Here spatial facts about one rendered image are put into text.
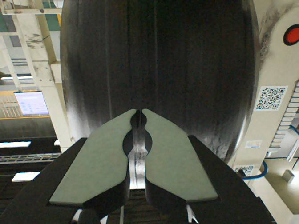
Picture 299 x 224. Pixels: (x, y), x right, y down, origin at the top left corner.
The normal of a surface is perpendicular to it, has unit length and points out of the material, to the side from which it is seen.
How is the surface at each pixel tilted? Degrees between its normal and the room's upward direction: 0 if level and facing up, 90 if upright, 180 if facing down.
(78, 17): 122
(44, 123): 90
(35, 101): 90
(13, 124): 90
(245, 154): 90
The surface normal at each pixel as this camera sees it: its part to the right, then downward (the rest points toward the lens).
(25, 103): 0.08, 0.48
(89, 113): -0.24, 0.31
